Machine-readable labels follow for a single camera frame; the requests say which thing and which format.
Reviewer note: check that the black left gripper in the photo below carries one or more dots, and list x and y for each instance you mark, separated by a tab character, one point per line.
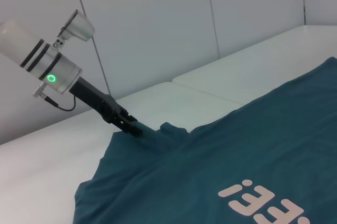
100	102

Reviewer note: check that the teal t-shirt with FREE print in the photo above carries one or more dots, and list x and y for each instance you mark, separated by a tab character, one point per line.
237	142

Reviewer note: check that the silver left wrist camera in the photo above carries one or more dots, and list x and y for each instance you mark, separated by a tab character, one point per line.
79	27

